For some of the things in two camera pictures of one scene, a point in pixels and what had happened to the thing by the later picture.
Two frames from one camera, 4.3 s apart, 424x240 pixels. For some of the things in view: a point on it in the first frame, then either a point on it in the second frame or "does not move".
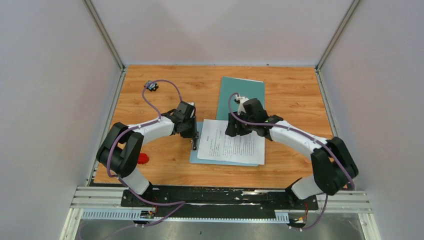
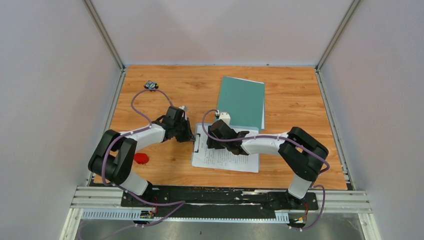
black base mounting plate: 209,202 does not move
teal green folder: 249,89 does not move
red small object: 143,158 does not move
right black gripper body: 242,127 to 218,145
